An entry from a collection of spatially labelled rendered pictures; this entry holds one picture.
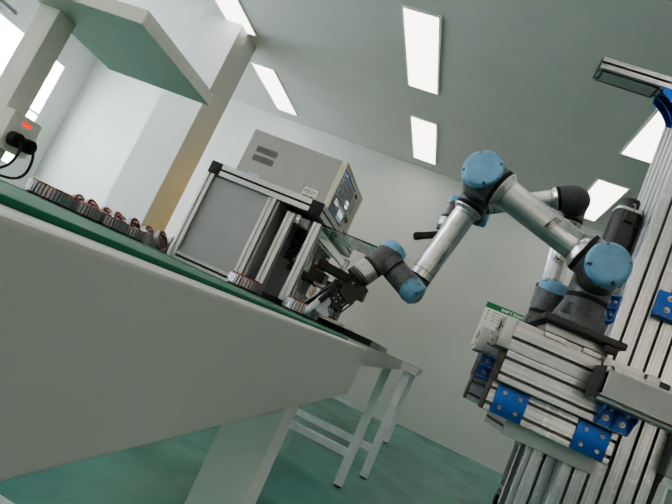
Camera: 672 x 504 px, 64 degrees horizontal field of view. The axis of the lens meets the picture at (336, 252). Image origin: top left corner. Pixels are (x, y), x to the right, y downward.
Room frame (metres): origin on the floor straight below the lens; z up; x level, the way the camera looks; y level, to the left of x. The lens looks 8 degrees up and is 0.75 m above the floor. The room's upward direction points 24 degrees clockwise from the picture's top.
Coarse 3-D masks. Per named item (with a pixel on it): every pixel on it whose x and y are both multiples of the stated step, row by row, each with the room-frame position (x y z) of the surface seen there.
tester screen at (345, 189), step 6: (342, 180) 1.93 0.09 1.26; (348, 180) 2.00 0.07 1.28; (342, 186) 1.96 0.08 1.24; (348, 186) 2.03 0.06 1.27; (336, 192) 1.92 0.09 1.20; (342, 192) 1.99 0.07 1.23; (348, 192) 2.07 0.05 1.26; (342, 198) 2.03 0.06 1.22; (348, 198) 2.10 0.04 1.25; (342, 204) 2.06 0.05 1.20; (330, 210) 1.95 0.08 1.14; (336, 210) 2.02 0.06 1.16
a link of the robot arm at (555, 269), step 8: (568, 216) 2.12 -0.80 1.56; (576, 216) 2.11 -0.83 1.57; (584, 216) 2.14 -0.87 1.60; (576, 224) 2.12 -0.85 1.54; (552, 256) 2.14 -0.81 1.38; (560, 256) 2.12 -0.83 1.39; (552, 264) 2.13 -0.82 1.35; (560, 264) 2.12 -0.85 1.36; (544, 272) 2.16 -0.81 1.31; (552, 272) 2.13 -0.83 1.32; (560, 272) 2.12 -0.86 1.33; (560, 280) 2.12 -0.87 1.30; (536, 288) 2.15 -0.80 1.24
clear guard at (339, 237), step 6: (312, 222) 1.87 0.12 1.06; (324, 228) 1.88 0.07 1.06; (330, 228) 1.84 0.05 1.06; (330, 234) 1.95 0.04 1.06; (336, 234) 1.90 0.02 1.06; (342, 234) 1.84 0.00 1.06; (336, 240) 2.02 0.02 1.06; (342, 240) 1.96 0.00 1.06; (348, 240) 1.91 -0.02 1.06; (354, 240) 1.85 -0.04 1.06; (360, 240) 1.81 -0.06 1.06; (348, 246) 2.04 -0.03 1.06; (354, 246) 1.98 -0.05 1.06; (360, 246) 1.92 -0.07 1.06; (366, 246) 1.86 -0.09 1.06; (372, 246) 1.81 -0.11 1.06; (360, 252) 2.05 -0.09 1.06; (366, 252) 1.99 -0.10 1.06
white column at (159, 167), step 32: (224, 32) 5.53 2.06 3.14; (192, 64) 5.57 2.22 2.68; (224, 64) 5.52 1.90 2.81; (160, 96) 5.61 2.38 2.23; (224, 96) 5.79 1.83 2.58; (160, 128) 5.56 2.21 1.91; (192, 128) 5.53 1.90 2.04; (128, 160) 5.60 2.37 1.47; (160, 160) 5.52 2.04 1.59; (192, 160) 5.80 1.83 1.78; (128, 192) 5.56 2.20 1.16; (160, 192) 5.54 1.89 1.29; (160, 224) 5.80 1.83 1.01
